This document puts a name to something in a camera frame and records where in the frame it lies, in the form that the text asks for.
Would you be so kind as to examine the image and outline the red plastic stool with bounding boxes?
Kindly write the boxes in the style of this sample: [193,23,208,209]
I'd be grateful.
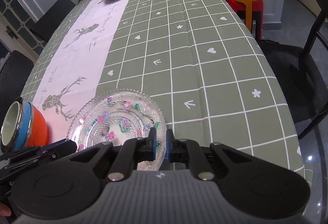
[225,0,264,41]

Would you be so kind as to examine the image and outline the person's left hand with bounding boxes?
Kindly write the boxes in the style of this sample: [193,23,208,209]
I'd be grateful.
[0,202,12,217]

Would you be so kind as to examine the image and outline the beaded glass plate pink flowers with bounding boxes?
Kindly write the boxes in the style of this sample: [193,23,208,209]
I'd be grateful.
[66,88,167,171]

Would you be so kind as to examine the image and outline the green ceramic bowl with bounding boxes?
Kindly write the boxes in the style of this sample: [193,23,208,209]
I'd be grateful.
[1,102,24,149]

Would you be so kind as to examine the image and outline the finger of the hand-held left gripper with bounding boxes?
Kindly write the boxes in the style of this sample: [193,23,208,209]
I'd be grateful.
[38,140,78,161]

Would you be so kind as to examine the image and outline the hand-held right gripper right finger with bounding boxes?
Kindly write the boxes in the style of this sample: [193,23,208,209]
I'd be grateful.
[165,129,254,180]

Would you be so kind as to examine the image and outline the white deer print table runner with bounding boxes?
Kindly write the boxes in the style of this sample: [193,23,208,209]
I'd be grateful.
[33,0,132,143]

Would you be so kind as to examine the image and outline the blue steel-lined bowl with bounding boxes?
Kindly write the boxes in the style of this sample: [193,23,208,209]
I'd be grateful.
[0,101,34,154]

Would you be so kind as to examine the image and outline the black wooden chair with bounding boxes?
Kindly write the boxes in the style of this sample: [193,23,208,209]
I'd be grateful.
[259,0,328,140]

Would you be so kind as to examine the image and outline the orange steel-lined bowl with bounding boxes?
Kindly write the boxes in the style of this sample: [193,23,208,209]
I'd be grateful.
[24,107,51,149]

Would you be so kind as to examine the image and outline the green checked tablecloth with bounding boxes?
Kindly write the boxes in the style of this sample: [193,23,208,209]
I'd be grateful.
[19,0,312,183]

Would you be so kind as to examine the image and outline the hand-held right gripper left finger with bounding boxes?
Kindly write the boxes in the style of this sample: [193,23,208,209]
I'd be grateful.
[69,127,157,181]

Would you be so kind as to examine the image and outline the glass panel cabinet door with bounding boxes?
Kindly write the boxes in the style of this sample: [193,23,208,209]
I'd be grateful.
[0,0,46,56]

